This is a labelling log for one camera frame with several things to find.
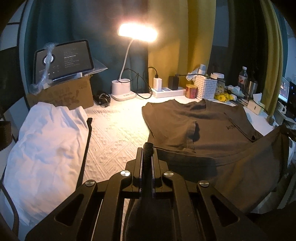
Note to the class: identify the glass jar white lid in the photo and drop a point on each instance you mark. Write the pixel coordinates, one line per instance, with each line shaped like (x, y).
(220, 82)

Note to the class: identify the red gold tin can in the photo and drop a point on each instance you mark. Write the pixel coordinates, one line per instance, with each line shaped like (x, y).
(191, 91)

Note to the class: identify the yellow snack bag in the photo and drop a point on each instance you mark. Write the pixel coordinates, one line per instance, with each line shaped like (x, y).
(225, 97)

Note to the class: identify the white charger plug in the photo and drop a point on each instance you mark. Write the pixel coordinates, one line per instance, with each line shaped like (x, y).
(157, 84)

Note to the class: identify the tissue box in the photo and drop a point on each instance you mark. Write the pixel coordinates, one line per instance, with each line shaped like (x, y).
(255, 104)

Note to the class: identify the white mug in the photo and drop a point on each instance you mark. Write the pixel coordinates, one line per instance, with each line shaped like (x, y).
(281, 108)

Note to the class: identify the steel thermos cup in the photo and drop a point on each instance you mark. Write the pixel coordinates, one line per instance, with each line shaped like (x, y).
(251, 88)

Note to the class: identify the cardboard box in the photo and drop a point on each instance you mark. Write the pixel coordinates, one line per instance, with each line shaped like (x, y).
(72, 94)

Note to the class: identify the white perforated basket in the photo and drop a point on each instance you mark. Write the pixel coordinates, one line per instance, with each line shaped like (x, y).
(206, 87)

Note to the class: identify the brown t-shirt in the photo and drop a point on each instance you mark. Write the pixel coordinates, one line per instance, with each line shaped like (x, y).
(219, 169)

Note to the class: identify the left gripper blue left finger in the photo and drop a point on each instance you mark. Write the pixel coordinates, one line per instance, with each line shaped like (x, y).
(133, 191)

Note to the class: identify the black power adapter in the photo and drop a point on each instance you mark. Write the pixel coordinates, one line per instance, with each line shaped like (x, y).
(173, 82)

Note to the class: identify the white cloth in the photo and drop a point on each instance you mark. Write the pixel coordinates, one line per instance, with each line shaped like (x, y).
(44, 165)

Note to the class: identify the computer monitor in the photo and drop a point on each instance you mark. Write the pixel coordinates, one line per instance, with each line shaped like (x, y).
(284, 90)

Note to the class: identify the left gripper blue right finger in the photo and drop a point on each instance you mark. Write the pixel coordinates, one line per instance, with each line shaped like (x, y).
(158, 168)

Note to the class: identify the white desk lamp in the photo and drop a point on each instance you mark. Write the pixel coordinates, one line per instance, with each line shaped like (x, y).
(131, 81)

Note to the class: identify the white power strip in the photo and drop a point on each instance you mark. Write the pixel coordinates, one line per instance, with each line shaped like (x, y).
(166, 92)

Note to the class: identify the teal curtain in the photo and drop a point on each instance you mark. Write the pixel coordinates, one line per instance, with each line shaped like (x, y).
(95, 21)

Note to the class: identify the plastic water bottle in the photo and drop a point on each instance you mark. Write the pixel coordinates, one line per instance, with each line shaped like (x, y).
(242, 78)

